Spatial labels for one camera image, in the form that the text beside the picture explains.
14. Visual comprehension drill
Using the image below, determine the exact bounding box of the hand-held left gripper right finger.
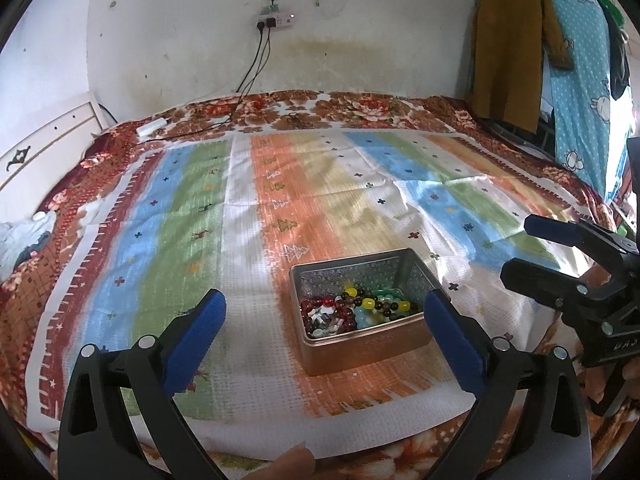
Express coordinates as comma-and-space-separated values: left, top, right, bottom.
422, 290, 593, 480

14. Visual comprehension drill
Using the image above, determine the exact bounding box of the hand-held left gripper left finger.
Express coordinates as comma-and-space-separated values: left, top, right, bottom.
57, 288, 228, 480

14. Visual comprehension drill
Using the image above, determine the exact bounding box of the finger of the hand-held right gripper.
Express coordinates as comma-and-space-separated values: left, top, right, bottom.
501, 259, 636, 311
524, 214, 640, 261

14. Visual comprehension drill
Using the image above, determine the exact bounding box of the metal tin box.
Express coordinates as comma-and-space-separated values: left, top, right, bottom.
289, 247, 451, 377

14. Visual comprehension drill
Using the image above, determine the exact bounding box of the yellow and black bead bracelet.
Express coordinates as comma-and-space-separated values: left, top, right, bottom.
342, 285, 423, 318

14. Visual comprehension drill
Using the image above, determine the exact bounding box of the light blue bead bracelet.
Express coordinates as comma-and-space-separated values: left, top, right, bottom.
352, 287, 406, 331

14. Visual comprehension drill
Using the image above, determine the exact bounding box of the pastel charm bracelet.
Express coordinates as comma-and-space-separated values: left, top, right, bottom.
307, 310, 351, 338

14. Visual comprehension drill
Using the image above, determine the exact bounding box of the red bead bracelet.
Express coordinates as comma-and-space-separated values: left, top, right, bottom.
300, 296, 358, 333

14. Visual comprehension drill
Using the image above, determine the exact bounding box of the person's left hand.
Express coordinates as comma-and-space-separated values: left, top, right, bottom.
245, 442, 317, 480

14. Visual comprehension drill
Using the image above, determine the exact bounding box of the striped printed cloth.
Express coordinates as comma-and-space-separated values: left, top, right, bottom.
25, 130, 611, 461

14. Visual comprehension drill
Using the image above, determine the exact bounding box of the blue polka-dot fabric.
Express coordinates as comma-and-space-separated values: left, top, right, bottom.
520, 0, 633, 201

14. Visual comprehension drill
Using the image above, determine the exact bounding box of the brown hanging garment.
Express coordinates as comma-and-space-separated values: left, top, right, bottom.
472, 0, 573, 133

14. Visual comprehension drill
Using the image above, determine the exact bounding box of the white crumpled cloth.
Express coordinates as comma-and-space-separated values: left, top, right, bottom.
0, 212, 56, 271

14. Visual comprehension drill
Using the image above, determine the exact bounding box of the white power adapter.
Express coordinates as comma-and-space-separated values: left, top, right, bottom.
136, 119, 171, 137

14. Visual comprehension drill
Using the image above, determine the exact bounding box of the floral blanket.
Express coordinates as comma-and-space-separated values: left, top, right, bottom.
0, 89, 640, 480

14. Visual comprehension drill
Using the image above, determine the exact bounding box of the green hanging garment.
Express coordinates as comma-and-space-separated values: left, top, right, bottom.
592, 0, 626, 28

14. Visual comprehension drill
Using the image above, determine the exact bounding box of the white headboard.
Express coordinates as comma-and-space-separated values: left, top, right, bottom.
0, 91, 108, 196

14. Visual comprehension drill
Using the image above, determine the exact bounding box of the white power strip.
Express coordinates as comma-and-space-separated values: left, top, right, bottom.
251, 10, 297, 31

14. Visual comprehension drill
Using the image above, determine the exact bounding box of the black cable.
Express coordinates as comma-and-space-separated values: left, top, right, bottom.
237, 25, 276, 96
137, 25, 273, 141

